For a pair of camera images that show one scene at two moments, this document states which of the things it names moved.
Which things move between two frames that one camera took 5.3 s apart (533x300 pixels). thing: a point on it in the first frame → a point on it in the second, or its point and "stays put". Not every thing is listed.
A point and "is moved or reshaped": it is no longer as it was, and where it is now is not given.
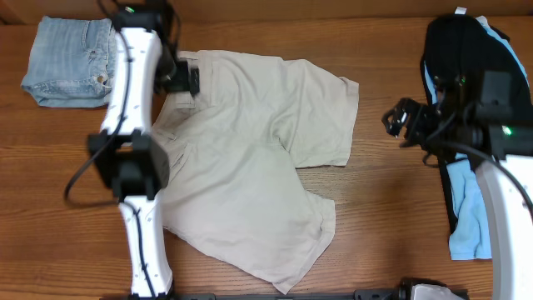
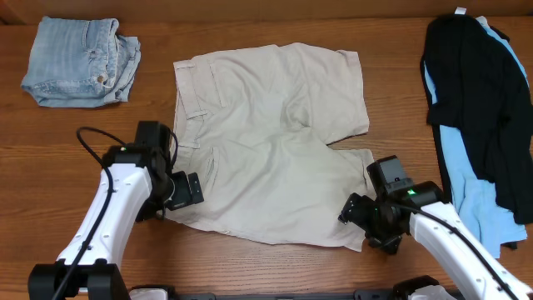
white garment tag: (460, 10) stays put
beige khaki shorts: (233, 151) is moved or reshaped
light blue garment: (470, 237) stays put
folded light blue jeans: (72, 62) stays put
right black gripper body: (422, 125) → (373, 220)
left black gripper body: (181, 78) → (182, 194)
